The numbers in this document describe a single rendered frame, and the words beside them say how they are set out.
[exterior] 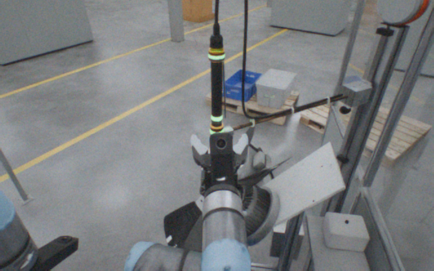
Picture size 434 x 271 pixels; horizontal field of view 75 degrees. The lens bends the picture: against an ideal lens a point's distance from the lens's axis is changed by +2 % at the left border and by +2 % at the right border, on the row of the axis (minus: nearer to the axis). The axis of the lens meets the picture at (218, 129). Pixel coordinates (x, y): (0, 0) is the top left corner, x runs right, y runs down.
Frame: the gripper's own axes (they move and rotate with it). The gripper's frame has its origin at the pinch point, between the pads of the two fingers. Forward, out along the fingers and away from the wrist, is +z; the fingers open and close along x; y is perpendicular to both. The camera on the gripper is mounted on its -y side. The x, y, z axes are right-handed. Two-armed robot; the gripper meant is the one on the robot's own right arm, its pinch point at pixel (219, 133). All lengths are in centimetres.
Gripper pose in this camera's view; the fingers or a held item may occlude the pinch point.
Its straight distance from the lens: 69.1
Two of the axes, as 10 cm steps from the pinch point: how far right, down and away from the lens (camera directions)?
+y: 0.0, 8.2, 5.7
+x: 10.0, -0.2, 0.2
